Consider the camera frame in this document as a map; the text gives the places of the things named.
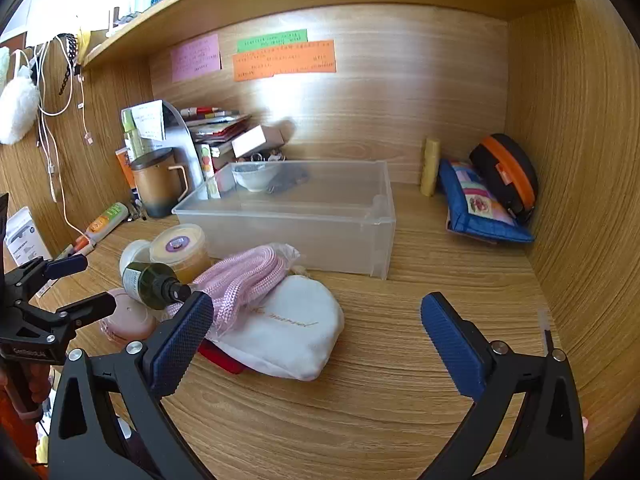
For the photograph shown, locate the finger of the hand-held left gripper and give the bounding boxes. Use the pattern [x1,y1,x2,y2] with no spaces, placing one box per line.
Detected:
[7,254,89,291]
[30,291,117,332]

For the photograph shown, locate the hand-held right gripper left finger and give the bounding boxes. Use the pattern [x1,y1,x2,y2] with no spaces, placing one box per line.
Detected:
[47,290,216,480]

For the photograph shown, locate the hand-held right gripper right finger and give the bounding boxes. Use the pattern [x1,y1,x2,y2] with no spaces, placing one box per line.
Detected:
[420,291,586,480]

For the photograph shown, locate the red pouch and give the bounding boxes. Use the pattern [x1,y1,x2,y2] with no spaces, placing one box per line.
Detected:
[197,340,246,375]

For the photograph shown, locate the pink round jar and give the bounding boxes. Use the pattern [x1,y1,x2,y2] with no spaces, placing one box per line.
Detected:
[100,287,161,343]

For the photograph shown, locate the dark green bottle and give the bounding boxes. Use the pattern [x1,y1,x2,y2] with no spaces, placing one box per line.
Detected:
[121,261,193,311]

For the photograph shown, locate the clear round jar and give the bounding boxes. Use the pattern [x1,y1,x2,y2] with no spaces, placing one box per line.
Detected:
[119,239,153,276]

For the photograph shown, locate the yellow jar with purple label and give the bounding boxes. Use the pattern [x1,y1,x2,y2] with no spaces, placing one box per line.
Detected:
[150,223,213,286]

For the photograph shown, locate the pink knitted cloth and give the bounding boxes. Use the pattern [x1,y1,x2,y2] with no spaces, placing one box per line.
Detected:
[165,242,301,336]

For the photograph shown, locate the white embroidered pouch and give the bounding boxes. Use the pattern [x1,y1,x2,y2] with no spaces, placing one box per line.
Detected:
[205,275,346,382]

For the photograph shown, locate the clear plastic storage box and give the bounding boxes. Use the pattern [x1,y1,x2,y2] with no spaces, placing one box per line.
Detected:
[171,160,397,281]

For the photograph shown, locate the wooden desktop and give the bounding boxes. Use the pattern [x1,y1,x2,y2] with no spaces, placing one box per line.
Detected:
[30,180,601,480]

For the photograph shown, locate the person's left hand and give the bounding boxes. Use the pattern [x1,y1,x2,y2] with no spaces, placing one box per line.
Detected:
[0,360,53,421]

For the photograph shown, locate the red white marker pens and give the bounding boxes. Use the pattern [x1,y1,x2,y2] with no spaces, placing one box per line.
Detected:
[60,239,96,262]

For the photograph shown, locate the white printed carton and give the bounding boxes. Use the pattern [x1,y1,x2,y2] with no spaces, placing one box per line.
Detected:
[4,206,53,266]

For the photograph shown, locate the green white glue tube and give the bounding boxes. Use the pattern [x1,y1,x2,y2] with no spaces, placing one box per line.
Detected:
[86,202,130,241]

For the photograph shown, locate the clear pen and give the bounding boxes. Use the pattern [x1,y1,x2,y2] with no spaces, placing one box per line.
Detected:
[537,310,556,356]

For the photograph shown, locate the orange carton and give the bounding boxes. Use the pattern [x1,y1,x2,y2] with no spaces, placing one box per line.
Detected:
[116,147,137,191]

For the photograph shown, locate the brown mug with lid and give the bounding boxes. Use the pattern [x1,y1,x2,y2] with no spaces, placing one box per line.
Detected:
[130,147,191,218]

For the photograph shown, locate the slim green bottle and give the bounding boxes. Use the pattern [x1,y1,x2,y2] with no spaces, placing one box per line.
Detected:
[121,108,143,161]

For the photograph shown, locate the blue patchwork pouch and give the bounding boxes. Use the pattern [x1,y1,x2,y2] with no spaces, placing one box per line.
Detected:
[439,159,535,245]

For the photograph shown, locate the white curved stand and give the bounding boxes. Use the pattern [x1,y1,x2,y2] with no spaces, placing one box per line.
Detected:
[150,100,206,186]

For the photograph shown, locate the white fluffy pompom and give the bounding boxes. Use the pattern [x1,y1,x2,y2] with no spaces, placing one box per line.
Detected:
[0,67,40,145]

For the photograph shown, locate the white paper receipt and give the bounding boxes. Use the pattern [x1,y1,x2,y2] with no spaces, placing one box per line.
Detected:
[131,100,166,142]

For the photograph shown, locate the fruit print box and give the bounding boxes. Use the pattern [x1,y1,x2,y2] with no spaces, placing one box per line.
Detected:
[200,143,221,200]

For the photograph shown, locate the yellow tube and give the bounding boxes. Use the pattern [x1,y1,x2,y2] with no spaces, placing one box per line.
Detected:
[420,138,442,196]

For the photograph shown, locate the white bowl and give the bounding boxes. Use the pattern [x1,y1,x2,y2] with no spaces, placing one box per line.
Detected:
[231,161,281,193]

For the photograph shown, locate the black orange zip case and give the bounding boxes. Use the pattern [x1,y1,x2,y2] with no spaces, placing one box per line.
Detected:
[469,133,540,223]

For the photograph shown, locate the stack of books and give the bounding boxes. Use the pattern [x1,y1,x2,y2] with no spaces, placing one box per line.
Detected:
[180,106,253,171]

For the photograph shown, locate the white cardboard box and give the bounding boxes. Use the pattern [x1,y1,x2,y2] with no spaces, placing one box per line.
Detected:
[231,125,286,159]

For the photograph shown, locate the pink paper note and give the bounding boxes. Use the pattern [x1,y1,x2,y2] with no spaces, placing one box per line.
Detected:
[171,34,222,83]

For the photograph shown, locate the orange paper note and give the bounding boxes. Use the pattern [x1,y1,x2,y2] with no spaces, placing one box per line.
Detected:
[231,40,337,82]

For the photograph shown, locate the green paper note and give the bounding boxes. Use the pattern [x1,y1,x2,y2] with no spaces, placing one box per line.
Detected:
[236,29,308,53]

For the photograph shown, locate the white charging cable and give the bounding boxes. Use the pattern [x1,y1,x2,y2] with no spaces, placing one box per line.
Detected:
[15,35,96,241]

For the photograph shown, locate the black beaded chain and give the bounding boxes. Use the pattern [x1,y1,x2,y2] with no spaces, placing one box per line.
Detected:
[56,33,81,96]

